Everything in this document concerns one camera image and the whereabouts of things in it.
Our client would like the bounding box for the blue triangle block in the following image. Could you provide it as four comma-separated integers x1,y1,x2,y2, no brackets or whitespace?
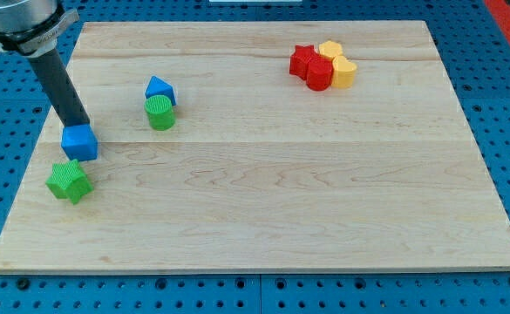
145,76,177,106

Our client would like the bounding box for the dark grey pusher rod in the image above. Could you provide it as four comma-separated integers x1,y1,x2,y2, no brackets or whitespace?
29,49,90,126

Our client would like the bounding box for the yellow pentagon block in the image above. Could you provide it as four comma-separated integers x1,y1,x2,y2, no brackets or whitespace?
318,40,343,60

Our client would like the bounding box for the green star block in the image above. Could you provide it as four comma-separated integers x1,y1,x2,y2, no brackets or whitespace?
45,159,94,205

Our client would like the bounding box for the blue cube block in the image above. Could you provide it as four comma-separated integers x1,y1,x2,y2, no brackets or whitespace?
61,124,99,161

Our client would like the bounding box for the red cylinder block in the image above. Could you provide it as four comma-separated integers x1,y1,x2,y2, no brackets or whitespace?
306,56,333,92

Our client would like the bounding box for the green cylinder block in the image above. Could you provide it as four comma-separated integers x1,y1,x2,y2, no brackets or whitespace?
144,95,175,131

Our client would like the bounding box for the red star block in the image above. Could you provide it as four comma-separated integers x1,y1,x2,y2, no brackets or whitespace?
289,44,317,80

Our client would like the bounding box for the light wooden board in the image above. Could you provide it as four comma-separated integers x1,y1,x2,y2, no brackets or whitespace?
0,20,510,275

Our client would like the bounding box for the yellow heart block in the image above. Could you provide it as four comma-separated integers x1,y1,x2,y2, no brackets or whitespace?
331,55,357,89

